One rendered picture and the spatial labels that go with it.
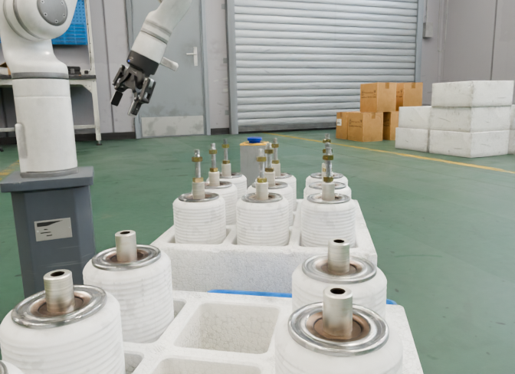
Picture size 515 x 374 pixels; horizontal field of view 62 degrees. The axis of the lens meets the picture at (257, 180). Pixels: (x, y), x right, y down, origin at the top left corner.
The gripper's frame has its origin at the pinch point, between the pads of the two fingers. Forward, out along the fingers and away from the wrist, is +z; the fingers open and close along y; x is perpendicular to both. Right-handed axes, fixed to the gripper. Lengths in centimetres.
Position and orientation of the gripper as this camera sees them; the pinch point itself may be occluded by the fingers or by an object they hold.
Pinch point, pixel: (123, 108)
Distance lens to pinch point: 114.9
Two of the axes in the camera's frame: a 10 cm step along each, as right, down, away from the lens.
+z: -4.3, 8.9, 1.2
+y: 6.8, 4.1, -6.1
